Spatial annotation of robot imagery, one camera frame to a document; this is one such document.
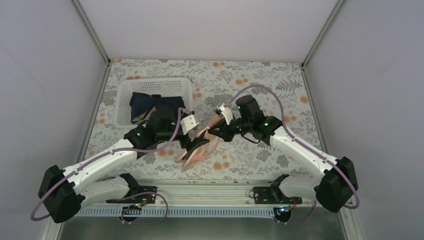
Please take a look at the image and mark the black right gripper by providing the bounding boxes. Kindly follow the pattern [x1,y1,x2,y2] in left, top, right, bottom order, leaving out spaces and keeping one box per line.
[208,118,252,143]

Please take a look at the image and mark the pink floral mesh laundry bag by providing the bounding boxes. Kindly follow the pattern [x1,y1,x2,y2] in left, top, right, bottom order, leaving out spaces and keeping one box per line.
[175,114,221,171]

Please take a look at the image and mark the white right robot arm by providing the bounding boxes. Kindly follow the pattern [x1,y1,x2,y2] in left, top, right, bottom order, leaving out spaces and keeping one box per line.
[208,95,360,213]

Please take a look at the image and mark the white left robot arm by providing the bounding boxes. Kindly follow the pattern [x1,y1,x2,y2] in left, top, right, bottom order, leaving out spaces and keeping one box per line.
[30,106,210,223]

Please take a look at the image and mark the white plastic laundry basket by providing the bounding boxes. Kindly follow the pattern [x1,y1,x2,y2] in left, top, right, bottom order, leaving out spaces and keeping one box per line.
[113,77,194,128]

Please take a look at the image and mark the navy blue bra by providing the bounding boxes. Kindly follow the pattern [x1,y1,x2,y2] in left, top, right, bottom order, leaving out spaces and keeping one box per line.
[129,92,185,124]

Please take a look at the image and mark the floral patterned tablecloth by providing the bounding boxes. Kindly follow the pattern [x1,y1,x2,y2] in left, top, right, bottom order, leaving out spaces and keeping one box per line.
[85,59,321,181]

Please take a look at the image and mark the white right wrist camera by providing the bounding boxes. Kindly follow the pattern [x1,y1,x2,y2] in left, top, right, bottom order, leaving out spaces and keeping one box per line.
[214,103,234,126]

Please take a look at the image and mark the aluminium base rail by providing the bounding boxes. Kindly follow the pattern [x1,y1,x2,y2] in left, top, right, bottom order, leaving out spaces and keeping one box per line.
[89,179,316,209]

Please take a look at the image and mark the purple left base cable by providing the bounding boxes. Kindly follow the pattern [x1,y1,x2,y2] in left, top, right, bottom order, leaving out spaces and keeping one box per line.
[119,191,170,226]

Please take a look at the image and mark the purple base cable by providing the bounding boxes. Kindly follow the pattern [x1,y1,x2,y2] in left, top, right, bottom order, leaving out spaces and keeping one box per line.
[273,206,316,226]
[119,191,170,226]

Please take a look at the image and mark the white slotted cable duct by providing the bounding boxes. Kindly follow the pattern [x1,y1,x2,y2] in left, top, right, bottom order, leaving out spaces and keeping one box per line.
[76,206,276,218]

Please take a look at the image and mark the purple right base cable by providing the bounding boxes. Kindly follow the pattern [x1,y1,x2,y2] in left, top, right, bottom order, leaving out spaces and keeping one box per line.
[273,206,316,226]

